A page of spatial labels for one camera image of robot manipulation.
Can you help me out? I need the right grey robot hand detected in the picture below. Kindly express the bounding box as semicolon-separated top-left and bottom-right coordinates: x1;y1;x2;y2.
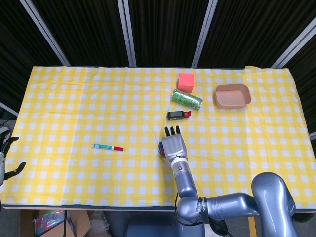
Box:
161;125;188;162

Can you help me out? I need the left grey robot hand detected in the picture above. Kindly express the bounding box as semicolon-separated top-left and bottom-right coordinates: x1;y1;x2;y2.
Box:
0;130;27;185

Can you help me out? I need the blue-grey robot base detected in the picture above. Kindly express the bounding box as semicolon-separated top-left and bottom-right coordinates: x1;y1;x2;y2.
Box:
105;211;205;237

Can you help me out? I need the yellow white checkered tablecloth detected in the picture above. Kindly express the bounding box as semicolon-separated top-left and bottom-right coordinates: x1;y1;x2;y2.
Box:
0;64;316;208

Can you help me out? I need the green drink can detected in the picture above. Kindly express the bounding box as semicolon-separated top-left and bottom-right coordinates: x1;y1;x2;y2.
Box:
171;88;204;111

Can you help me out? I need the orange-red foam cube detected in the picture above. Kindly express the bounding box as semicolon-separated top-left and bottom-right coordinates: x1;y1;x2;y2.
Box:
177;73;196;93

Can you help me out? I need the white marker with red cap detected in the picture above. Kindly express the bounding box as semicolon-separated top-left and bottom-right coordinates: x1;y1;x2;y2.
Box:
91;143;124;152

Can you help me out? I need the brown paper bowl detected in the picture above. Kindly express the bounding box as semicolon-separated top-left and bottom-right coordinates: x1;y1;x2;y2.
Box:
213;84;252;109

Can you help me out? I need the colourful plastic bag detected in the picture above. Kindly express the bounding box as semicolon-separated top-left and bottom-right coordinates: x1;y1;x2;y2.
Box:
34;210;66;235

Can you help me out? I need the black rounded base foot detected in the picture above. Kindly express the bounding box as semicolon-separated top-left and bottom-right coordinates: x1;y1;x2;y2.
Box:
206;218;229;235

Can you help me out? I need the cardboard box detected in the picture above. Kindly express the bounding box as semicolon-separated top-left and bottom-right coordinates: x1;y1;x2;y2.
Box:
19;209;91;237

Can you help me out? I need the clear plastic wrap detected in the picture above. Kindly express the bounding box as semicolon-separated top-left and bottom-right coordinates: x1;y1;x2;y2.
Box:
90;211;112;237

